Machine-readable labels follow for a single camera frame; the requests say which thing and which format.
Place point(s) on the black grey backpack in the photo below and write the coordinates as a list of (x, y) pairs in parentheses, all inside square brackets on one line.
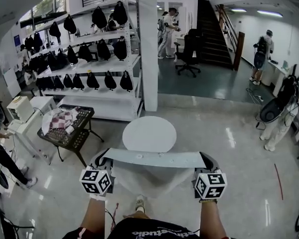
[(276, 106), (261, 53)]

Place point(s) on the teal box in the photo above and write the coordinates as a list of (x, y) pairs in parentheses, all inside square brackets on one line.
[(285, 64)]

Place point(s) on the white box appliance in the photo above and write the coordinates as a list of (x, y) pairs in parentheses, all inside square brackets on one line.
[(21, 109)]

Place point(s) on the row of black bags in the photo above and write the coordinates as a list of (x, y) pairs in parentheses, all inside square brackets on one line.
[(125, 81)]

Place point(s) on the person's black shirt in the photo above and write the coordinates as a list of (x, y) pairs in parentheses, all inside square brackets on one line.
[(149, 230)]

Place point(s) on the round white table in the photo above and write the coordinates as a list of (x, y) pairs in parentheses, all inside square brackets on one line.
[(149, 133)]

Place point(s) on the white cabinet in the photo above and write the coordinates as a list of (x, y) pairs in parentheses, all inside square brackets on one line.
[(43, 103)]

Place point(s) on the white square pillar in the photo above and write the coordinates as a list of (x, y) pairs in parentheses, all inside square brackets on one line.
[(148, 58)]

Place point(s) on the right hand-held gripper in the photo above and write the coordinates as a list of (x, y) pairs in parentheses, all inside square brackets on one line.
[(210, 185)]

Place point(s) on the white rounded counter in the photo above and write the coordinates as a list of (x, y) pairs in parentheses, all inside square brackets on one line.
[(276, 76)]

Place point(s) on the person's right forearm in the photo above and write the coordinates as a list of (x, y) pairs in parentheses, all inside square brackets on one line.
[(211, 220)]

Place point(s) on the white tube light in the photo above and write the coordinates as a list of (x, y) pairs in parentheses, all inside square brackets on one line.
[(238, 10), (269, 13)]

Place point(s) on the red checkered cloth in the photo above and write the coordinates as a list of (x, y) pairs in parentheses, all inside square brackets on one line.
[(59, 119)]

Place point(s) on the person's leg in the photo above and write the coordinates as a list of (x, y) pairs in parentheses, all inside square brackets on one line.
[(137, 215)]

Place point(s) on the black high-back office chair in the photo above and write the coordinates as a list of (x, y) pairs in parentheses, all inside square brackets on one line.
[(189, 48)]

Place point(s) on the white power strip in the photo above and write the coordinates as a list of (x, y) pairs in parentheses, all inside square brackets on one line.
[(259, 98)]

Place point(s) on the black lattice side table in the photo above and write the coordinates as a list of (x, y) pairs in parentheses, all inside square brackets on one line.
[(74, 138)]

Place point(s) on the person's left forearm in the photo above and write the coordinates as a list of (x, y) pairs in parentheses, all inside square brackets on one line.
[(94, 215)]

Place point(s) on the white sneaker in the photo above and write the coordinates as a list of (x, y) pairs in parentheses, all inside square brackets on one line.
[(140, 203)]

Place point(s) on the pale grey cloth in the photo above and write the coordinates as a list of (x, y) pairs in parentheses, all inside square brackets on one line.
[(149, 158)]

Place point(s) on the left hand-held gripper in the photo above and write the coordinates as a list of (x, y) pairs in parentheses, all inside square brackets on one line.
[(96, 182)]

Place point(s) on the dark wooden staircase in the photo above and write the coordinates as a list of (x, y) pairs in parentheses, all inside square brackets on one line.
[(211, 38)]

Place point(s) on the white metal shelf rack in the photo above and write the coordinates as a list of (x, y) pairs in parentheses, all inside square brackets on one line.
[(102, 101)]

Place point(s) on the white wristband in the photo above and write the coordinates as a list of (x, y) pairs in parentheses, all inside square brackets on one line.
[(98, 197)]

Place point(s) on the small white packet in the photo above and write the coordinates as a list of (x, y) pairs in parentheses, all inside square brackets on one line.
[(69, 129)]

